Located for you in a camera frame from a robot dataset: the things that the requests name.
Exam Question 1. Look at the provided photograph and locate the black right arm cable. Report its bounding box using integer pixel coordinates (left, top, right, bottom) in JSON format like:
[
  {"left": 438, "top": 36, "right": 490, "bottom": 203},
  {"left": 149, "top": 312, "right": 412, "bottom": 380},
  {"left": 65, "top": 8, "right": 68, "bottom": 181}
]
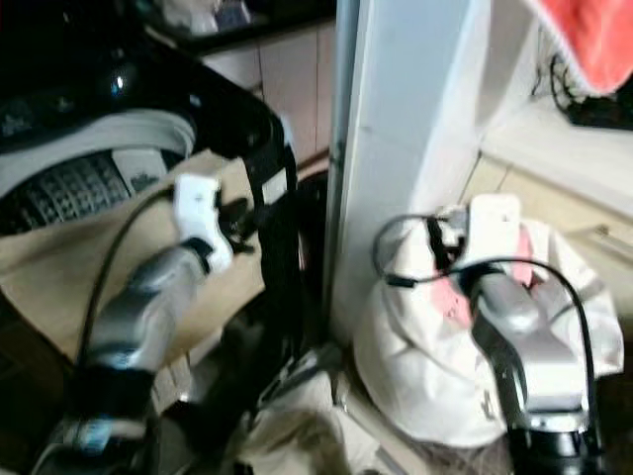
[{"left": 373, "top": 212, "right": 601, "bottom": 422}]

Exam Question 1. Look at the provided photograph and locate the black wire basket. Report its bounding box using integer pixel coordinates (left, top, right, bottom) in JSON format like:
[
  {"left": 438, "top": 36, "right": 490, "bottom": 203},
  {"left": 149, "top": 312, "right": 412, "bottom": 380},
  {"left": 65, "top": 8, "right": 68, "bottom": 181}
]
[{"left": 548, "top": 53, "right": 633, "bottom": 132}]

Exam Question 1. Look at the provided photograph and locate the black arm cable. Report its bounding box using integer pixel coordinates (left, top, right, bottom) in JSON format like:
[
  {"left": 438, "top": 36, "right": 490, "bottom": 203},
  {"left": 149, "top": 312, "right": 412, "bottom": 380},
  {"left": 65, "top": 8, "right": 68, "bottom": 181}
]
[
  {"left": 80, "top": 185, "right": 180, "bottom": 369},
  {"left": 373, "top": 212, "right": 601, "bottom": 422}
]

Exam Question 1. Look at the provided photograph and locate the orange-red towel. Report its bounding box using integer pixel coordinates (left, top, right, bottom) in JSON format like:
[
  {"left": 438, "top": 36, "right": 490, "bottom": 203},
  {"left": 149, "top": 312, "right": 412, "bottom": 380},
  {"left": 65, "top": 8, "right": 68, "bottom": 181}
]
[{"left": 528, "top": 0, "right": 633, "bottom": 98}]

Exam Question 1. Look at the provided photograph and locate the brown cardboard sheet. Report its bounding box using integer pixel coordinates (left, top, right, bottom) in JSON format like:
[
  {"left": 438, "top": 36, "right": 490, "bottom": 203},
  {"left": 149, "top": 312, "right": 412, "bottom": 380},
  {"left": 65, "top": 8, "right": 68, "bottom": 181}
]
[{"left": 0, "top": 148, "right": 264, "bottom": 365}]

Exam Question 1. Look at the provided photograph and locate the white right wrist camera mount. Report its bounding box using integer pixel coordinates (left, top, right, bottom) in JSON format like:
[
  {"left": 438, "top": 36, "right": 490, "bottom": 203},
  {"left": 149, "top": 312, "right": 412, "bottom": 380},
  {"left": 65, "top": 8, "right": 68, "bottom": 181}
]
[{"left": 466, "top": 193, "right": 524, "bottom": 268}]

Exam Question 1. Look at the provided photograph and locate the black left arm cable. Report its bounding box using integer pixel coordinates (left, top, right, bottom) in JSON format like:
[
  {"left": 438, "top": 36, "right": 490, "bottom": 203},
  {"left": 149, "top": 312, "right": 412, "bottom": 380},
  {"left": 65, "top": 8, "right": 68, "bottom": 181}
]
[{"left": 80, "top": 185, "right": 180, "bottom": 369}]

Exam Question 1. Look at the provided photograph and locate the black top-load washing machine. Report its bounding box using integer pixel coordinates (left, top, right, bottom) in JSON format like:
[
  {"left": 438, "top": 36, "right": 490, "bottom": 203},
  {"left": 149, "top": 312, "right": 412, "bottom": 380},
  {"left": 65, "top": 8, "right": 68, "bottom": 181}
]
[{"left": 0, "top": 0, "right": 305, "bottom": 475}]

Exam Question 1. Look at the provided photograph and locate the white cloth laundry bag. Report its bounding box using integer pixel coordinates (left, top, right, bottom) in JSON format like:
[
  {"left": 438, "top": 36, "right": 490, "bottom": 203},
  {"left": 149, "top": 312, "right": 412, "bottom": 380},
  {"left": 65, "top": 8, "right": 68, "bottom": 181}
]
[{"left": 350, "top": 205, "right": 627, "bottom": 449}]

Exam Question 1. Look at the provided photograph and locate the beige crumpled cloth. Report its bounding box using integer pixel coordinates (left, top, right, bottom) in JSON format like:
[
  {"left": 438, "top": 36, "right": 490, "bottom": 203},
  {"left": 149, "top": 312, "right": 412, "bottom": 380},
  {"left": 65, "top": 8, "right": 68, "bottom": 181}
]
[{"left": 226, "top": 344, "right": 399, "bottom": 475}]

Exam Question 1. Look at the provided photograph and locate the white cloth on counter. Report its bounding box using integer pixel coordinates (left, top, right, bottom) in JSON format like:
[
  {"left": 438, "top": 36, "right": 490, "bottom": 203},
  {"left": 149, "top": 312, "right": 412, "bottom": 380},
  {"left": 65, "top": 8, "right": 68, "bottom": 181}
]
[{"left": 156, "top": 0, "right": 225, "bottom": 37}]

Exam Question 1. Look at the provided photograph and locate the pink garment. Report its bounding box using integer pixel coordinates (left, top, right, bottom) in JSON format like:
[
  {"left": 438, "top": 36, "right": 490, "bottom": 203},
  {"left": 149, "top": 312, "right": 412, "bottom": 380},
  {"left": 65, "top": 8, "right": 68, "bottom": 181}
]
[{"left": 438, "top": 226, "right": 537, "bottom": 326}]

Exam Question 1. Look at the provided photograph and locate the white door frame post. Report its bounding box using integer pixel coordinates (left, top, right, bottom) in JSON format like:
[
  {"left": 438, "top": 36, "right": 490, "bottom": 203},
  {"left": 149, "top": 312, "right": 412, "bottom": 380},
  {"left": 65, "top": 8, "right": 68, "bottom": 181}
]
[{"left": 320, "top": 0, "right": 542, "bottom": 345}]

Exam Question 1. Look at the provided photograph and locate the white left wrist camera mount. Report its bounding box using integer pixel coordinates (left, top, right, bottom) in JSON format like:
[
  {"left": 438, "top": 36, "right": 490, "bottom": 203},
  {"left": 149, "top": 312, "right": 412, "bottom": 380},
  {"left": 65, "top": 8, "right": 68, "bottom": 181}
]
[{"left": 172, "top": 172, "right": 239, "bottom": 274}]

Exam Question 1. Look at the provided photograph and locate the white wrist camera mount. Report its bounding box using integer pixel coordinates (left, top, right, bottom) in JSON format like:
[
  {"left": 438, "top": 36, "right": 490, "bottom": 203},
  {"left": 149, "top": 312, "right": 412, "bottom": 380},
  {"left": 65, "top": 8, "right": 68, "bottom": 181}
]
[
  {"left": 466, "top": 193, "right": 524, "bottom": 268},
  {"left": 172, "top": 172, "right": 239, "bottom": 274}
]

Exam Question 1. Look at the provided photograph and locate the grey washer drum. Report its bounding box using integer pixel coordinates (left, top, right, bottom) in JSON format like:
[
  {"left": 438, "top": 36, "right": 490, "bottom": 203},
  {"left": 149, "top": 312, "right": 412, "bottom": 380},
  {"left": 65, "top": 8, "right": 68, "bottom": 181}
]
[{"left": 0, "top": 111, "right": 198, "bottom": 237}]

